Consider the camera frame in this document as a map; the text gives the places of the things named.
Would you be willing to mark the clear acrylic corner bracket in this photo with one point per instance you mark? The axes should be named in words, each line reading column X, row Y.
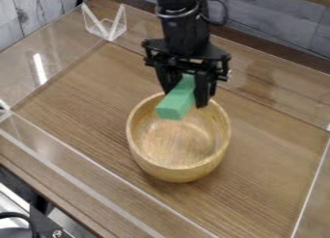
column 105, row 28

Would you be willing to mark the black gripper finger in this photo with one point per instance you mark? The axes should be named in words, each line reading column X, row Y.
column 169, row 76
column 205, row 87

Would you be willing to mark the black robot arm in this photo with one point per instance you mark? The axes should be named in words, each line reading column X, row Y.
column 182, row 1

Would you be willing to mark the wooden bowl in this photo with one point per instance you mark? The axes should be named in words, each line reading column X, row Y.
column 178, row 150

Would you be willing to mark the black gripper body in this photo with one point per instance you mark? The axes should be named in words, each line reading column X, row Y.
column 185, row 49

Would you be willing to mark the green rectangular block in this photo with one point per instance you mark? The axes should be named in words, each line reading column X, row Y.
column 179, row 100

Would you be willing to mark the black metal stand bracket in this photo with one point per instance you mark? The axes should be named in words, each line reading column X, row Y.
column 47, row 228

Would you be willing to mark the clear acrylic tray wall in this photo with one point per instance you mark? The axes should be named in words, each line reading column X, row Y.
column 71, row 86

